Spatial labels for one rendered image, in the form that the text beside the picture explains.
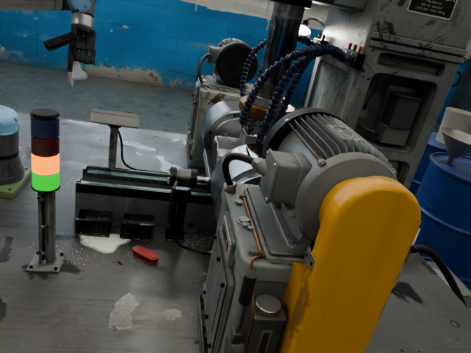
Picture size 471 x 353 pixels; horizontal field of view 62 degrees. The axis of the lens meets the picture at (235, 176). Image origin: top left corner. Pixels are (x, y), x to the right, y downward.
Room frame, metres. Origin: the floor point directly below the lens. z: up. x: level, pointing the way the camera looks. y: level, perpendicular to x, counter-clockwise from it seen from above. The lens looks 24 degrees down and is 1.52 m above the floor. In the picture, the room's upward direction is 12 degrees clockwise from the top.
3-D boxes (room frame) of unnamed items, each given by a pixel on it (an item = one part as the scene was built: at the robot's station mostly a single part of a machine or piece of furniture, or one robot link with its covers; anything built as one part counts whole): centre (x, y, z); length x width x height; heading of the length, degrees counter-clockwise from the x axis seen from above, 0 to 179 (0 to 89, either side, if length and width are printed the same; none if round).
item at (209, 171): (1.18, 0.09, 1.01); 0.26 x 0.04 x 0.03; 13
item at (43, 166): (0.83, 0.45, 1.10); 0.06 x 0.06 x 0.04
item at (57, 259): (0.83, 0.45, 1.01); 0.08 x 0.08 x 0.42; 13
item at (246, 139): (1.25, -0.05, 1.11); 0.12 x 0.11 x 0.07; 103
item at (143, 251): (0.93, 0.21, 0.81); 0.09 x 0.03 x 0.02; 67
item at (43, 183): (0.83, 0.45, 1.05); 0.06 x 0.06 x 0.04
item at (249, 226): (0.65, -0.15, 0.99); 0.35 x 0.31 x 0.37; 13
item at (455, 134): (2.31, -1.27, 0.93); 0.25 x 0.24 x 0.25; 102
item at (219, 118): (1.54, 0.05, 1.04); 0.37 x 0.25 x 0.25; 13
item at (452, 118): (2.87, -1.48, 0.99); 0.24 x 0.22 x 0.24; 12
